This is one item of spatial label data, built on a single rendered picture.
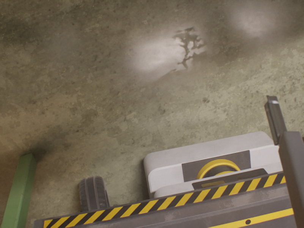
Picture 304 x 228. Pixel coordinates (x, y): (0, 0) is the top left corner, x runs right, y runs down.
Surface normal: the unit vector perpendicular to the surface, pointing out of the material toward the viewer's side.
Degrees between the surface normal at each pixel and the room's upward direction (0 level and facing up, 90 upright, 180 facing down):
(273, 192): 0
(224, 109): 0
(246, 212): 0
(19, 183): 90
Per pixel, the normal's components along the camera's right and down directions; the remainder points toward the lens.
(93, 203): -0.04, -0.54
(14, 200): -0.29, -0.89
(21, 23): 0.14, 0.32
